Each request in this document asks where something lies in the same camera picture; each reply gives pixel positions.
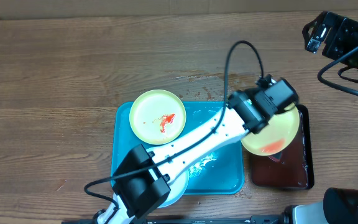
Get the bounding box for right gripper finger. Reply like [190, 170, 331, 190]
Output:
[302, 11, 344, 34]
[305, 24, 330, 53]

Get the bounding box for yellow-green plate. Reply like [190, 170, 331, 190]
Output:
[129, 90, 186, 145]
[241, 103, 300, 156]

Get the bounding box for red and black sponge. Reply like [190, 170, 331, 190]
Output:
[268, 152, 283, 162]

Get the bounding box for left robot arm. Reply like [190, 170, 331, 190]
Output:
[94, 90, 299, 223]

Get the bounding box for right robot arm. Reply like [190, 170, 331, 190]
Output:
[278, 11, 358, 223]

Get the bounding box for teal plastic tray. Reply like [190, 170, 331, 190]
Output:
[111, 101, 245, 195]

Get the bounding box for black tray with dark water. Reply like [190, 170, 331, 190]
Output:
[249, 105, 314, 190]

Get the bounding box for light blue plate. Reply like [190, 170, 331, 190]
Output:
[158, 171, 189, 208]

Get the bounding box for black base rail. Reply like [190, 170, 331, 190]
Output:
[61, 214, 291, 224]

